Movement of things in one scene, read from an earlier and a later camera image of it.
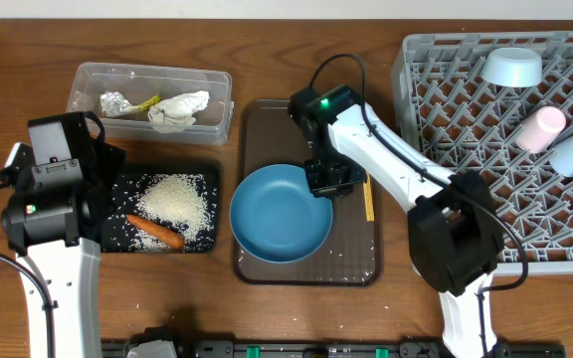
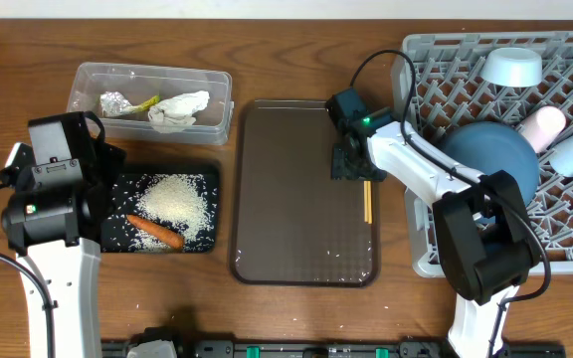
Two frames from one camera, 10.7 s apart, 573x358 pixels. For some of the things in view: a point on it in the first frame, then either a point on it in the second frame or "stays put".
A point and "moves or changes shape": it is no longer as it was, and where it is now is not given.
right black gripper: (334, 176) to (348, 169)
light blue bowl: (512, 67) stays put
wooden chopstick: (369, 203) stays put
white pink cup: (541, 130) stays put
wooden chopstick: (369, 200) moves or changes shape
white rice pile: (182, 204) stays put
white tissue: (173, 113) stays put
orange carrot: (156, 232) stays put
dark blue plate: (275, 218) to (493, 146)
